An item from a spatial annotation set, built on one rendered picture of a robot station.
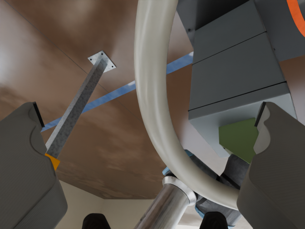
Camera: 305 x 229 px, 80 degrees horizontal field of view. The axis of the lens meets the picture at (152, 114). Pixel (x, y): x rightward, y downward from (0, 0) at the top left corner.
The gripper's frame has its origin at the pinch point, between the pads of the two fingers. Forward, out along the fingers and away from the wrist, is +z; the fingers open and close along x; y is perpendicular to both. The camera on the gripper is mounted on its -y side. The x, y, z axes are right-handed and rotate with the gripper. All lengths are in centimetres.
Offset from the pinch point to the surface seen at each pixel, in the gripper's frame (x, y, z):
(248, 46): 49, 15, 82
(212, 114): 28, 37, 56
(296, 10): 92, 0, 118
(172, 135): 2.5, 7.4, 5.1
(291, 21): 93, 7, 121
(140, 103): -0.9, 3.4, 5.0
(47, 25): -86, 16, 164
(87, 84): -50, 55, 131
